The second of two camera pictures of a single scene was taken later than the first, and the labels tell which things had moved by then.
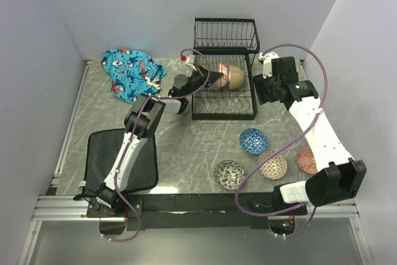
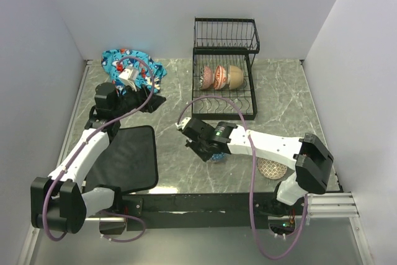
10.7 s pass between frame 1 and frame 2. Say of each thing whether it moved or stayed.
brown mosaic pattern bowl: stayed
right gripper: moved
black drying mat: stayed
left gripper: moved
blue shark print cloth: stayed
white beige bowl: stayed
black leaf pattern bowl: moved
